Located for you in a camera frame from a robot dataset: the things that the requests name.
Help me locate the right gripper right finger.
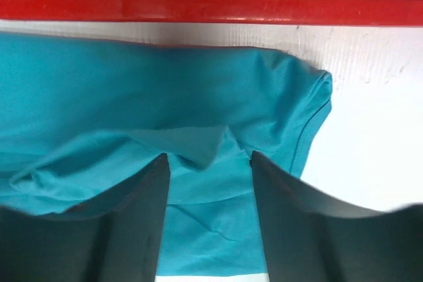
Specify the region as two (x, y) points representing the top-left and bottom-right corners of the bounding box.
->
(250, 152), (422, 281)

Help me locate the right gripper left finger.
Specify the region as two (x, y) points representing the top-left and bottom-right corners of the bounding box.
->
(1, 154), (170, 281)

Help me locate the teal t shirt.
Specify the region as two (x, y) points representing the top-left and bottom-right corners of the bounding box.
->
(1, 33), (332, 277)

